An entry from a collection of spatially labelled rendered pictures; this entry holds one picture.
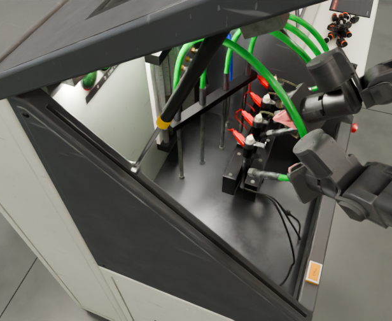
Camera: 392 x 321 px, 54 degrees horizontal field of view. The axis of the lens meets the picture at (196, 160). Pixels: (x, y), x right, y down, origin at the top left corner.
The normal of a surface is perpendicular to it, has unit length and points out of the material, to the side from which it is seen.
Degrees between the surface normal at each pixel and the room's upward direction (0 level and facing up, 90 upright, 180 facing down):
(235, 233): 0
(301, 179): 45
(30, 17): 0
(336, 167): 40
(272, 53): 90
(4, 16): 0
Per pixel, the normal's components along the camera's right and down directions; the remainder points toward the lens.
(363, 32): -0.01, -0.61
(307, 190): 0.18, 0.11
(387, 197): -0.59, -0.67
